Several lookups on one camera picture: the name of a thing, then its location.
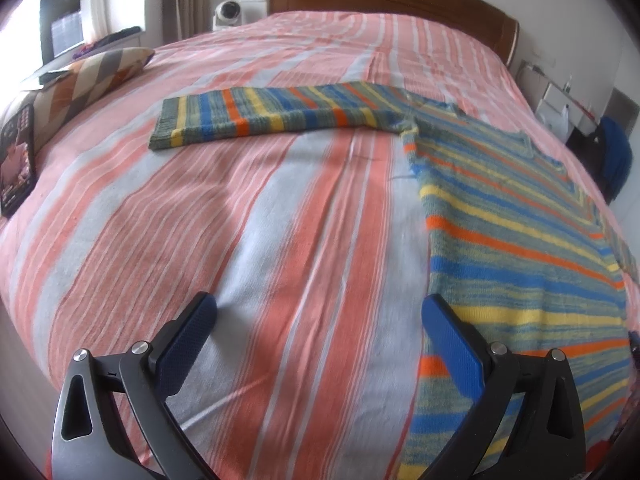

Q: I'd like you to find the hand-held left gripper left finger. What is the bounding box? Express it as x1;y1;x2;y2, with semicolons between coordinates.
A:
50;291;218;480

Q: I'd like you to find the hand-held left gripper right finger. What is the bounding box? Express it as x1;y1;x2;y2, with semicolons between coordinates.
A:
421;294;587;480

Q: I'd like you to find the multicolour striped knit sweater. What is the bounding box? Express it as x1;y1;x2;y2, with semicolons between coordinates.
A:
149;81;632;480

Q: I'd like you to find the bed with pink striped sheet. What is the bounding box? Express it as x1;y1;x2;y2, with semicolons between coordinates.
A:
0;10;640;480

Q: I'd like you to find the black smartphone with lit screen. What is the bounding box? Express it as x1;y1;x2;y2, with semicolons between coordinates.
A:
0;104;38;219

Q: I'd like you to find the white plastic bag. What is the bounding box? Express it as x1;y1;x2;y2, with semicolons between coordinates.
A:
542;102;571;141

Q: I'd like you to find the blue garment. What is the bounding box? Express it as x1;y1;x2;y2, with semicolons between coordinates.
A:
600;116;633;196

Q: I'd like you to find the striped brown grey pillow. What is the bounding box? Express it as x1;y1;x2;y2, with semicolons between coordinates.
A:
31;47;155;131

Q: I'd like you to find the white desk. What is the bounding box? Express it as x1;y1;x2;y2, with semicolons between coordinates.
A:
517;60;601;126

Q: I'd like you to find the dark item on sill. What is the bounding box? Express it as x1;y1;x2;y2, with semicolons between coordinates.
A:
95;26;143;43

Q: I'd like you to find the window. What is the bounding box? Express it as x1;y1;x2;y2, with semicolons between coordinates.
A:
15;0;146;76

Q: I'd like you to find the white security camera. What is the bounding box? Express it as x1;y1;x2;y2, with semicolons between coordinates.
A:
212;0;247;32

